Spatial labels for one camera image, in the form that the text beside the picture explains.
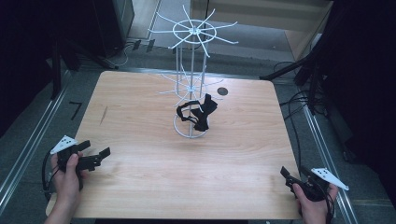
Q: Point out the black bow tie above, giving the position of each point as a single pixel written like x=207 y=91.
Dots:
x=199 y=119
x=211 y=105

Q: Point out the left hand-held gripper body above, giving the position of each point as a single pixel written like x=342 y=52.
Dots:
x=88 y=162

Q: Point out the dark cabinet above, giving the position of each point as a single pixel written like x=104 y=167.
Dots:
x=113 y=25

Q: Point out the black round table grommet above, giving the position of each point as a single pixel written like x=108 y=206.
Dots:
x=222 y=91

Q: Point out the person's right hand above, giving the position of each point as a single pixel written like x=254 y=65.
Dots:
x=313 y=210

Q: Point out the metal floor rail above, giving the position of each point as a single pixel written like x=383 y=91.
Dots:
x=330 y=155
x=28 y=149

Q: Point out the black stand legs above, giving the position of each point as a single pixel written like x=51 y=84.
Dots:
x=311 y=81
x=57 y=71

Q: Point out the black power plugs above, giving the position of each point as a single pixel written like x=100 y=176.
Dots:
x=144 y=45

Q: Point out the person's left hand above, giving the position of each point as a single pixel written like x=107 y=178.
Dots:
x=67 y=185

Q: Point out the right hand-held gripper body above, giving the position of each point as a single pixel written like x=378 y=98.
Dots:
x=311 y=190

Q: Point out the light wooden furniture panel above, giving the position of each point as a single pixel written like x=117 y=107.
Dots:
x=264 y=12

